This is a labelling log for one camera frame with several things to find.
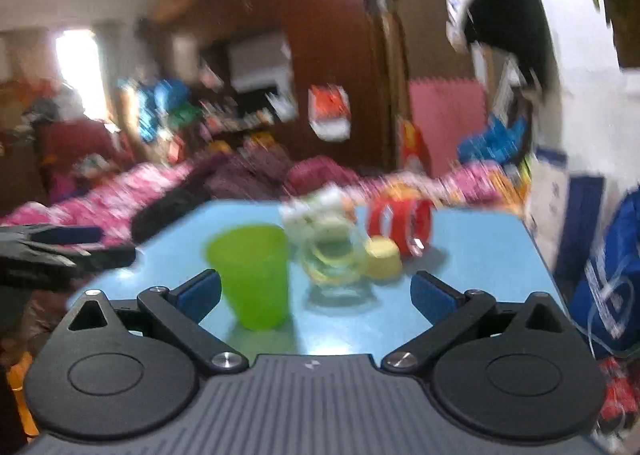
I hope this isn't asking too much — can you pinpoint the large blue bag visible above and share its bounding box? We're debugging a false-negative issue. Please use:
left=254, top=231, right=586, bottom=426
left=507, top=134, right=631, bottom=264
left=569, top=188, right=640, bottom=358

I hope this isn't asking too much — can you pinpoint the small yellow cup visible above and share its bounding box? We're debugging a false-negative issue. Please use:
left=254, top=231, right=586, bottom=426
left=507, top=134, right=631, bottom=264
left=364, top=236, right=404, bottom=282

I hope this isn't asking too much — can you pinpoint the red packet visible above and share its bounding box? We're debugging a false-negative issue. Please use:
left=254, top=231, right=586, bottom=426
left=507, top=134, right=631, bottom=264
left=596, top=356, right=640, bottom=426

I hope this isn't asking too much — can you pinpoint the purple blanket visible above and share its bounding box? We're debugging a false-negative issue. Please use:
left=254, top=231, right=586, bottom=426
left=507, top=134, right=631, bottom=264
left=202, top=145, right=301, bottom=202

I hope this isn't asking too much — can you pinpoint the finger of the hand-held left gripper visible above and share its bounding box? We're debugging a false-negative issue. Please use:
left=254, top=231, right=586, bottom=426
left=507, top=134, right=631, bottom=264
left=0, top=224, right=104, bottom=256
left=0, top=244, right=137, bottom=292

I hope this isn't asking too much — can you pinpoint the blue crumpled bag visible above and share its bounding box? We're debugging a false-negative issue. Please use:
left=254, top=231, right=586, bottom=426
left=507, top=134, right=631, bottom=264
left=457, top=114, right=531, bottom=163

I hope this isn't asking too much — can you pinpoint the brown wooden wardrobe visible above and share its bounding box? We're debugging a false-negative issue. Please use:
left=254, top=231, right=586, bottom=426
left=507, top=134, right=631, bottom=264
left=197, top=0, right=408, bottom=173

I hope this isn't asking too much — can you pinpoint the green plastic cup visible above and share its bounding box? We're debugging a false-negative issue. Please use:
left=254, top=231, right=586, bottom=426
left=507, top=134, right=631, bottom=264
left=206, top=224, right=292, bottom=331

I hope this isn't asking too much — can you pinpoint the dark red cloth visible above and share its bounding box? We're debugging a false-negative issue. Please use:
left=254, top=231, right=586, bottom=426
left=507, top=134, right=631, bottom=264
left=34, top=119, right=133, bottom=178

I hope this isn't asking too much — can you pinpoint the red and white hanging bag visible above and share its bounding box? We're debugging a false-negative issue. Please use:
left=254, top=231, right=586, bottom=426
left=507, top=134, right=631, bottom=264
left=306, top=84, right=352, bottom=142

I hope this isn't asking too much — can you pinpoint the black cloth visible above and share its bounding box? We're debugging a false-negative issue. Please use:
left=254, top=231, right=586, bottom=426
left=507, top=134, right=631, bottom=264
left=131, top=188, right=213, bottom=243

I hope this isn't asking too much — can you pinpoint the pink foam mat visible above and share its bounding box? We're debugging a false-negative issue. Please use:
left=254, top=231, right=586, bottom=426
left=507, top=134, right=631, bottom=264
left=409, top=79, right=488, bottom=163

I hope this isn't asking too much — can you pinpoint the clear glass cup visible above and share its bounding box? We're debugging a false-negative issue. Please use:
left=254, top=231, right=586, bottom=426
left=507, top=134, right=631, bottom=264
left=299, top=227, right=368, bottom=287

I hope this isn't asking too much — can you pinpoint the red plastic cup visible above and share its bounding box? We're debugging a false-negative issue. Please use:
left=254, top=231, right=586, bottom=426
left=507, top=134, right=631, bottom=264
left=366, top=196, right=435, bottom=257

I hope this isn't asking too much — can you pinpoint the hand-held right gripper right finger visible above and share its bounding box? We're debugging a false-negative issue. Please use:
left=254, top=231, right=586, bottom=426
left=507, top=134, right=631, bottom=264
left=381, top=271, right=571, bottom=374

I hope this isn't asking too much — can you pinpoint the pink floral blanket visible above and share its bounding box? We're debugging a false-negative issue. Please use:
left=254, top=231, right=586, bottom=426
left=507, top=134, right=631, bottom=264
left=0, top=159, right=528, bottom=248

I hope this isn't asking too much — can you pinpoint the white and blue carton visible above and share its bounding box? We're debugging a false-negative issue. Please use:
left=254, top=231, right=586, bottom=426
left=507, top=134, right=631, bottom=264
left=529, top=146, right=607, bottom=268

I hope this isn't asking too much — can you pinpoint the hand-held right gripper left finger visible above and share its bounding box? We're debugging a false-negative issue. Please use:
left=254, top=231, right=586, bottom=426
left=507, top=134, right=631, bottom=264
left=67, top=269, right=249, bottom=375

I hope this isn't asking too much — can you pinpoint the white box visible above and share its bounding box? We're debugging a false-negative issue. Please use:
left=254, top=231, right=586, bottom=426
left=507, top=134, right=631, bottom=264
left=226, top=32, right=295, bottom=93

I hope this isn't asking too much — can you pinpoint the white and green toy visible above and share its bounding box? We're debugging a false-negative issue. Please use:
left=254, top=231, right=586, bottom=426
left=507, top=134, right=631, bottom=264
left=279, top=188, right=357, bottom=242

